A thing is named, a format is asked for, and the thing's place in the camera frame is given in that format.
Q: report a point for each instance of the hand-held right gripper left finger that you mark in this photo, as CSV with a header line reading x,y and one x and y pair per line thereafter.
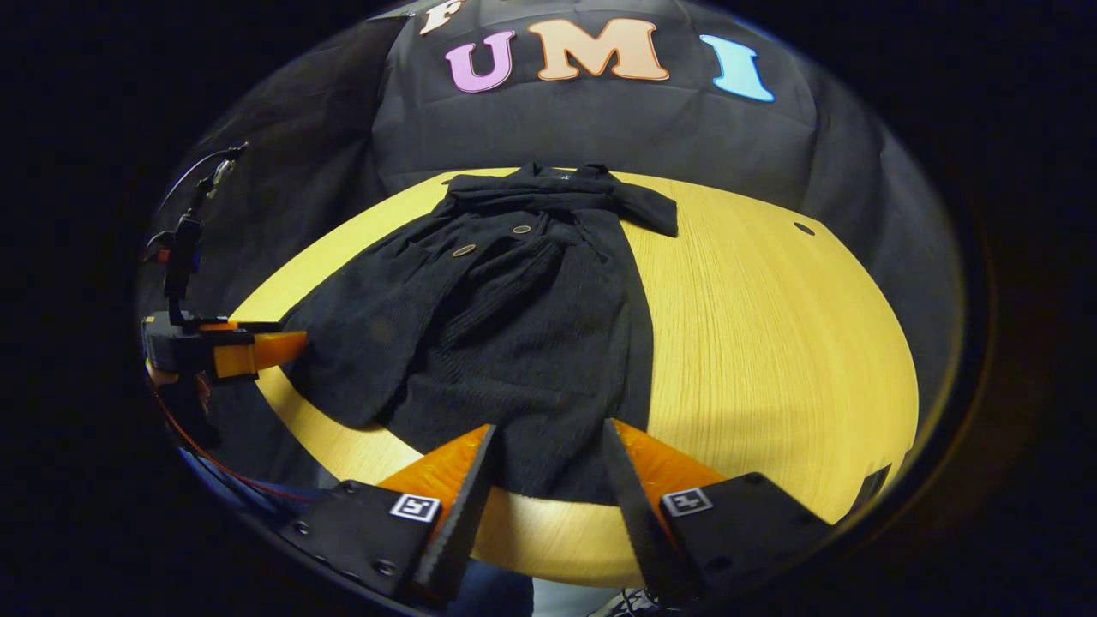
x,y
467,514

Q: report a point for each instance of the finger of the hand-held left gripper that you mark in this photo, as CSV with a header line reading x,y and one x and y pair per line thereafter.
x,y
266,350

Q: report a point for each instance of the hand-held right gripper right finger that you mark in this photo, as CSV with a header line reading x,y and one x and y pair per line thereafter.
x,y
638,514

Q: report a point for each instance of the black buttoned coat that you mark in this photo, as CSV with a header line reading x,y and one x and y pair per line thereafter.
x,y
514,343

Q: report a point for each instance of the black table grommet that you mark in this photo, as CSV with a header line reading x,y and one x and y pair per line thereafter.
x,y
804,229

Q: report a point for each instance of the black backdrop cloth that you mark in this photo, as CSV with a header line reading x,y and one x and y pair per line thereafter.
x,y
600,128

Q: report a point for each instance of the black table edge bracket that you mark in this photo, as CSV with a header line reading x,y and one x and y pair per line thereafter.
x,y
872,488

